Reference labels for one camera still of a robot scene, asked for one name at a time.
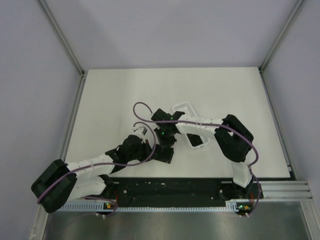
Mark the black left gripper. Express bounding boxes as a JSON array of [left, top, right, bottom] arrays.
[[127, 139, 157, 162]]

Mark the black leather card holder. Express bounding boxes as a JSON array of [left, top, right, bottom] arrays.
[[152, 144, 174, 164]]

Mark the aluminium frame rail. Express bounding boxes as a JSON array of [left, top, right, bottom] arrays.
[[260, 181, 313, 202]]

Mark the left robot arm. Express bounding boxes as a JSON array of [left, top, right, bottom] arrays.
[[30, 134, 158, 213]]

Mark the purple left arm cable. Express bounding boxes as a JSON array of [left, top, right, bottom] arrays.
[[36, 121, 158, 217]]

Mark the grey slotted cable duct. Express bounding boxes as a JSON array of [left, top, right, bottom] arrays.
[[56, 199, 253, 213]]

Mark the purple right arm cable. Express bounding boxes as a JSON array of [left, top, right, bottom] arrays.
[[132, 101, 262, 217]]

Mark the white plastic basket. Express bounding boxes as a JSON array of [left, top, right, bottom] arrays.
[[171, 101, 210, 150]]

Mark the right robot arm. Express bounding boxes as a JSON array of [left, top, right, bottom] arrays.
[[151, 108, 254, 198]]

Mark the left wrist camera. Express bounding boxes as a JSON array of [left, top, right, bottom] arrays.
[[133, 126, 148, 139]]

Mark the black card left in basket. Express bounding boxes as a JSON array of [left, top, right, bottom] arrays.
[[187, 133, 203, 148]]

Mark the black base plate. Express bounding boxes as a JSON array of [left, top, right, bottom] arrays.
[[97, 177, 263, 208]]

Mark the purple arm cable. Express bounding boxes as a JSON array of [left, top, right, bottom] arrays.
[[132, 101, 262, 217], [36, 121, 158, 217]]

